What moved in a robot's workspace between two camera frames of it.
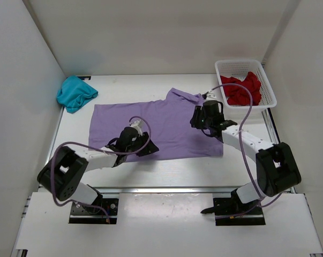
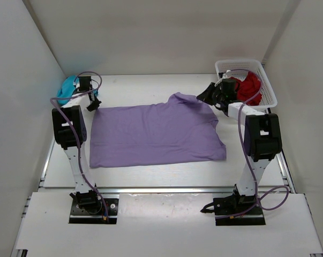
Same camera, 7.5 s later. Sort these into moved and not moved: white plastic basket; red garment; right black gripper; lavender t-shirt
Moved: right black gripper
Not moved: lavender t-shirt; white plastic basket; red garment
